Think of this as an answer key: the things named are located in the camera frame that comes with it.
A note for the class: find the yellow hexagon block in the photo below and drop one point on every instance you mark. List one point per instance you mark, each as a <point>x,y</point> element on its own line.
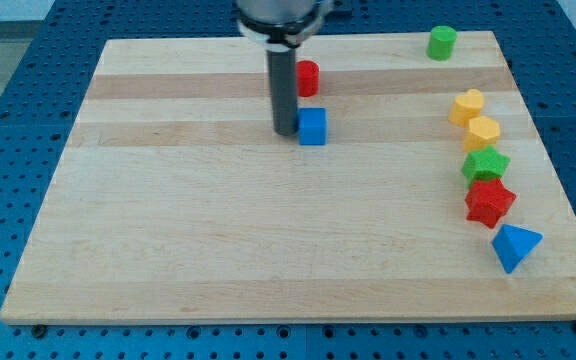
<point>481,132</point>

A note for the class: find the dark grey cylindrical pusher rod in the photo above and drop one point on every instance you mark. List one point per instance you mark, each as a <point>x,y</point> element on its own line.
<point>283,91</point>

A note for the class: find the green star block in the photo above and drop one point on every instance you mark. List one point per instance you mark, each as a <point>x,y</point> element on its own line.
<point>484,165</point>

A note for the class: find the red cylinder block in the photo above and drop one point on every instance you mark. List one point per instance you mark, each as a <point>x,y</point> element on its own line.
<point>307,72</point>

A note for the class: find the blue triangle block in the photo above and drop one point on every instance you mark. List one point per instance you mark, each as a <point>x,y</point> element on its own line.
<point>513,244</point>

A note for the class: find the green cylinder block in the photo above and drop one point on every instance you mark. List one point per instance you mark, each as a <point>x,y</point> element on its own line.
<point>441,42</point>

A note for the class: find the yellow heart block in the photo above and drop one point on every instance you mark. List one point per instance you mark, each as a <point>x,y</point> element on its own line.
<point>466,106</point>

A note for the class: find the red star block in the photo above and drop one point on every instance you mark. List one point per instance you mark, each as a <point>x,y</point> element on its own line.
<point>488,201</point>

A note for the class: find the light wooden board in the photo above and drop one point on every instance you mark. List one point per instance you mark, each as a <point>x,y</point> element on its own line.
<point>174,201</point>

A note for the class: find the blue cube block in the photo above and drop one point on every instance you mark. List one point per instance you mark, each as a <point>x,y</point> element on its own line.
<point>312,126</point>

